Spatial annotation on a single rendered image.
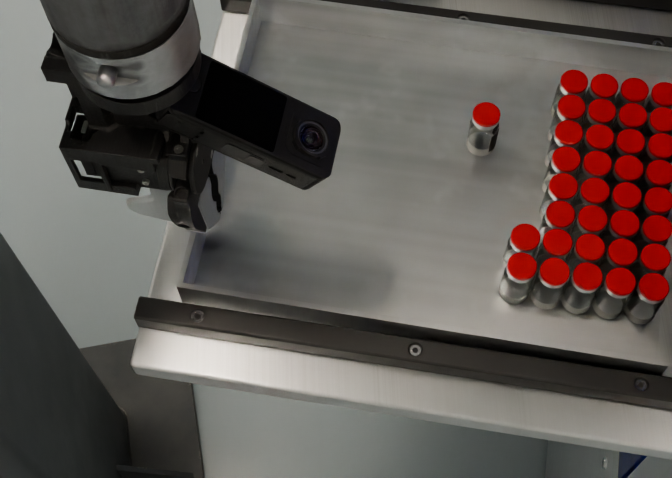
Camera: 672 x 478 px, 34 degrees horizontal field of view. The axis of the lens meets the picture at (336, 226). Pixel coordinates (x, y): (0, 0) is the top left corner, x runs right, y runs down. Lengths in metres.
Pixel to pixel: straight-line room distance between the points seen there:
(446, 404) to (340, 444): 0.91
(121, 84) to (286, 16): 0.34
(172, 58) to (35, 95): 1.43
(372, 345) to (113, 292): 1.07
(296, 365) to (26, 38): 1.38
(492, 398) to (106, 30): 0.38
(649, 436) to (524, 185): 0.21
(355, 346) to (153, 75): 0.27
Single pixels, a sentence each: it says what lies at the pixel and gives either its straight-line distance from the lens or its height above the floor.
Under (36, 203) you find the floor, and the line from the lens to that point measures 1.90.
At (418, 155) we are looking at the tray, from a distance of 0.85.
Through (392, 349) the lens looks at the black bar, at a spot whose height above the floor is 0.90.
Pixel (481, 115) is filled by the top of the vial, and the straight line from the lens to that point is 0.82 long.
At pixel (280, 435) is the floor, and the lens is 1.68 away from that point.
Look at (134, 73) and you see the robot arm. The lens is 0.59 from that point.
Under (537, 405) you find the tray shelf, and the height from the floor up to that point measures 0.88.
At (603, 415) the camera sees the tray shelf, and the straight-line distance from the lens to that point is 0.79.
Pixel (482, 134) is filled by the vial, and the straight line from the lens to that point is 0.83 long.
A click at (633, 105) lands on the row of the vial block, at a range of 0.85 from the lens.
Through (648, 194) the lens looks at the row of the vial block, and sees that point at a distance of 0.81.
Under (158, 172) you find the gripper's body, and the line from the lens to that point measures 0.68.
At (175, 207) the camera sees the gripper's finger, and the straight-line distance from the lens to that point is 0.70.
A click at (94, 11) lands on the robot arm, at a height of 1.20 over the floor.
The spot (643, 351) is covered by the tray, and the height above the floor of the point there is 0.88.
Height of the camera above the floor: 1.62
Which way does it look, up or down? 64 degrees down
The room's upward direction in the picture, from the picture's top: 2 degrees counter-clockwise
